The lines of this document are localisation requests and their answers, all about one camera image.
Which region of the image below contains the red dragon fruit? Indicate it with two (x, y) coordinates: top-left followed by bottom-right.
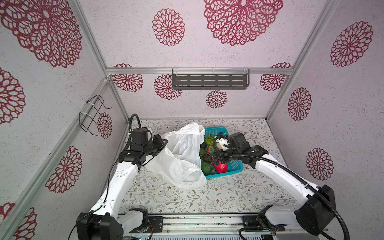
(213, 161), (228, 174)

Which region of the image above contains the spiky green custard apple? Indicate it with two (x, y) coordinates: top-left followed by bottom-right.
(205, 135), (215, 146)

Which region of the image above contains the white plastic bag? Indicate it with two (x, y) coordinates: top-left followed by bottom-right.
(145, 122), (207, 189)

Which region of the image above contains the dark green round fruit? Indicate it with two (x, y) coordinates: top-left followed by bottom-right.
(199, 148), (207, 159)

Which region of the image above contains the green lime fruit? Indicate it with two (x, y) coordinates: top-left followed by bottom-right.
(201, 162), (213, 176)

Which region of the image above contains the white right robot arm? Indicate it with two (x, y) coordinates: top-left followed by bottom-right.
(212, 133), (335, 236)

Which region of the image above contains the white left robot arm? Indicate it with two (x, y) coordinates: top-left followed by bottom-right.
(74, 131), (168, 240)

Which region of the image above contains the teal plastic basket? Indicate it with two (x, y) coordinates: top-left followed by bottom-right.
(200, 126), (244, 179)

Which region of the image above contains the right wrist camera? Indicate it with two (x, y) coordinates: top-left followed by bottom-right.
(214, 136), (229, 152)

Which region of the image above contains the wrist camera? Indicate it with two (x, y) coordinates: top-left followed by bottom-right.
(214, 136), (229, 152)
(131, 128), (148, 152)

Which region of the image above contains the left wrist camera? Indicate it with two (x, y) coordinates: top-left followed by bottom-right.
(131, 128), (148, 152)

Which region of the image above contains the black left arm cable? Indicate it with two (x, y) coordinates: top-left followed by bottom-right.
(67, 113), (155, 240)

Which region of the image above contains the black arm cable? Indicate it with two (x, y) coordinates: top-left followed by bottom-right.
(213, 146), (351, 240)
(67, 113), (155, 240)

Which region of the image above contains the black wire wall rack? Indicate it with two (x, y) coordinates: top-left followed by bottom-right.
(78, 95), (111, 137)

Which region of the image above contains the dark grey wall shelf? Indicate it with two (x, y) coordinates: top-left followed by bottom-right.
(171, 69), (250, 90)

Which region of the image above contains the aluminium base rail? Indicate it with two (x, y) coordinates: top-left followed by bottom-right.
(119, 212), (329, 238)

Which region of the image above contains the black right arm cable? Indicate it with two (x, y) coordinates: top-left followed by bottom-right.
(213, 146), (351, 240)

